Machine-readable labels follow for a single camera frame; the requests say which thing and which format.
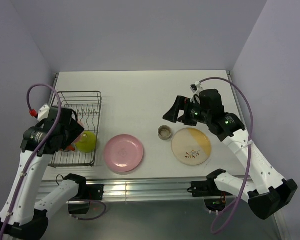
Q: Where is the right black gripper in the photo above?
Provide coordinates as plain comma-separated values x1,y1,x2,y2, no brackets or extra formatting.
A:
162,95,211,126

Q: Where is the orange ceramic mug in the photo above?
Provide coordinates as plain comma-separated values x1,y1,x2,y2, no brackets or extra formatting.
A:
62,144,75,153

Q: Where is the lime green bowl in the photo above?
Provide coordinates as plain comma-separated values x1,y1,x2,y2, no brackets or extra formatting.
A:
75,131,97,153

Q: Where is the speckled ceramic small cup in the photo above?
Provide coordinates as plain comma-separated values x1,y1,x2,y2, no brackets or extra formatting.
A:
158,125,173,141

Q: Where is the pink plastic plate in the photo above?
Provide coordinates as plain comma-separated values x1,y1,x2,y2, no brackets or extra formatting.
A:
103,134,144,173

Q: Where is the pink plastic cup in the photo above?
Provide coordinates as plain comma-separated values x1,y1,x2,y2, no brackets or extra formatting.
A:
73,120,85,144

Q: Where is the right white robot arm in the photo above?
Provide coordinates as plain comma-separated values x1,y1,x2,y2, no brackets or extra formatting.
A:
163,89,298,220

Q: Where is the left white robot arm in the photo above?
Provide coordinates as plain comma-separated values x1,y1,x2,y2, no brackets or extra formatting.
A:
0,105,88,240

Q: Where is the cream floral plate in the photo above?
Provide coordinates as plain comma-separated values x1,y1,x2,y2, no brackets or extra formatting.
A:
171,127,212,166

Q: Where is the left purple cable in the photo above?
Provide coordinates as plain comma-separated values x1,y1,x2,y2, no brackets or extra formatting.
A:
0,83,107,235

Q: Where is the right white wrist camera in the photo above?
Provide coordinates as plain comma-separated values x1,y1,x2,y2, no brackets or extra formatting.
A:
190,81,204,95

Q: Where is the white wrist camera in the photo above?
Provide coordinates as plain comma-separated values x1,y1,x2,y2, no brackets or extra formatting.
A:
190,81,204,95
29,103,50,122

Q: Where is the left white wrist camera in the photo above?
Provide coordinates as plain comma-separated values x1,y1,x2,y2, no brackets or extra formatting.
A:
29,103,50,122

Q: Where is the wire dish rack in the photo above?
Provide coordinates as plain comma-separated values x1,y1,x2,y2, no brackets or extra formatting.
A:
49,91,102,168

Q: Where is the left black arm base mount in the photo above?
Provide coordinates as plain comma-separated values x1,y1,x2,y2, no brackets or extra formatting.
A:
55,173,107,221

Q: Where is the aluminium table edge rail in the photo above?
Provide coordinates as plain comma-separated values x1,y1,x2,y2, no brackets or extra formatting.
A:
17,174,276,204

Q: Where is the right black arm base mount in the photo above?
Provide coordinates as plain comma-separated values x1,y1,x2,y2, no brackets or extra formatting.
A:
186,169,236,215

